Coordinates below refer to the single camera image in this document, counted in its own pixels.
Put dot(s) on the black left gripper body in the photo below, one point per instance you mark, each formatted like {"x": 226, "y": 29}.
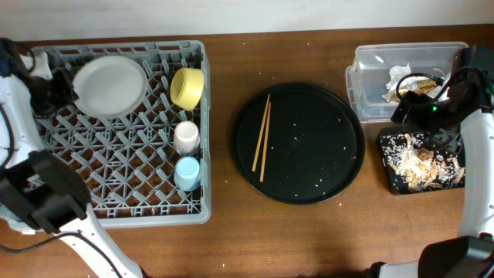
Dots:
{"x": 53, "y": 96}

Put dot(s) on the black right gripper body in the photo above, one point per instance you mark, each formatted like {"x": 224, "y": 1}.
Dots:
{"x": 406, "y": 106}

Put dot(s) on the tissue with gold wrapper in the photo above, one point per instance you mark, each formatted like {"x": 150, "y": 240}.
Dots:
{"x": 417, "y": 84}

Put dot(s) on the food scraps and peanut shells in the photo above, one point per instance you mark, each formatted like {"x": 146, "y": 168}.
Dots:
{"x": 420, "y": 162}

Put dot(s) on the grey plate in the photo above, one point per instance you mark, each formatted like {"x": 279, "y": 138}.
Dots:
{"x": 110, "y": 87}

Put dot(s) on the yellow bowl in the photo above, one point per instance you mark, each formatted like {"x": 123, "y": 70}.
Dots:
{"x": 187, "y": 87}

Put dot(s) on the pink cup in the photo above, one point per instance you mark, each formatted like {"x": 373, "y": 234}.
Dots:
{"x": 186, "y": 138}

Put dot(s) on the light blue cup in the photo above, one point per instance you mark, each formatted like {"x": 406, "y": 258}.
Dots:
{"x": 187, "y": 174}

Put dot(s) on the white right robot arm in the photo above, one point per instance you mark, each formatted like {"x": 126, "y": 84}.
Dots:
{"x": 440, "y": 99}

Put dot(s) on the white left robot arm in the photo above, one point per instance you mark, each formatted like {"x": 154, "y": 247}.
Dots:
{"x": 39, "y": 189}

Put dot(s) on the grey dishwasher rack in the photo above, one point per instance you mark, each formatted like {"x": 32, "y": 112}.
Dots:
{"x": 128, "y": 162}

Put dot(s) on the black rectangular tray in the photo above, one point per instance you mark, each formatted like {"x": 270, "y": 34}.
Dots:
{"x": 390, "y": 181}

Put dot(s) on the clear plastic bin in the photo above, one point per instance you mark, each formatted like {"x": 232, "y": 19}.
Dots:
{"x": 368, "y": 76}

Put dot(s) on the round black tray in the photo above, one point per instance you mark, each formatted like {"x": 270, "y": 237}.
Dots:
{"x": 316, "y": 144}

